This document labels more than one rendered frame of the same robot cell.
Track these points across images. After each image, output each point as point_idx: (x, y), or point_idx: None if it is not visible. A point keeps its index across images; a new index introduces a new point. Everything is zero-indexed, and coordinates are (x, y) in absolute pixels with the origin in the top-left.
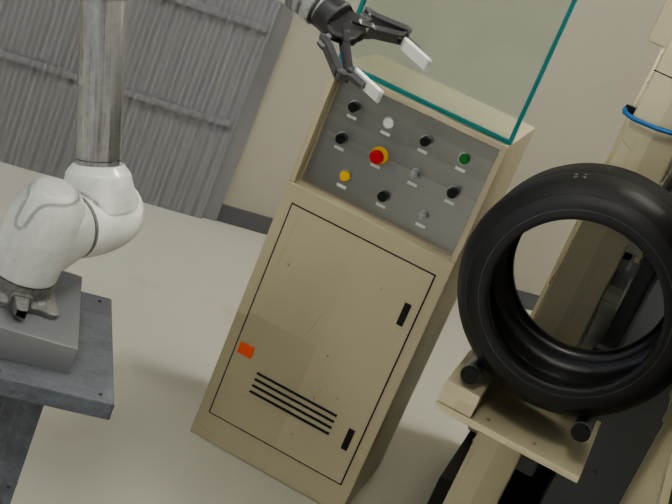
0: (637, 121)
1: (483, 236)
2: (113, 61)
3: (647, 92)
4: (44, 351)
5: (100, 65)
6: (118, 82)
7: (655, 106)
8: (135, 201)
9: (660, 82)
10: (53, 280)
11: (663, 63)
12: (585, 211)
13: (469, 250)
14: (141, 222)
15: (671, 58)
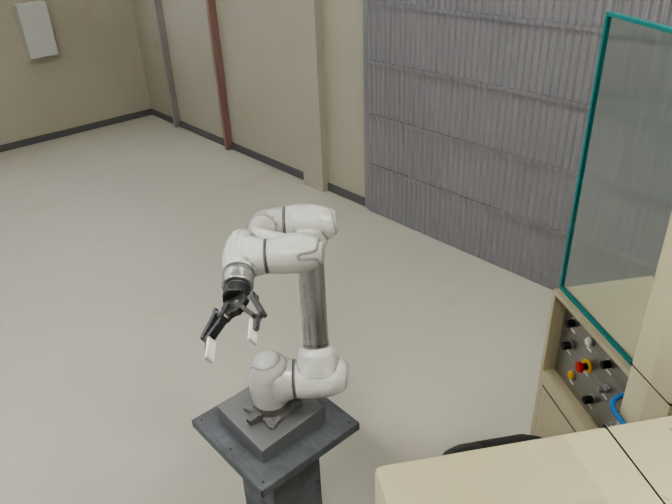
0: (612, 413)
1: None
2: (307, 289)
3: (627, 384)
4: (252, 446)
5: (301, 291)
6: (312, 301)
7: (634, 402)
8: (329, 371)
9: (635, 377)
10: (271, 407)
11: (636, 357)
12: None
13: None
14: (336, 384)
15: (641, 354)
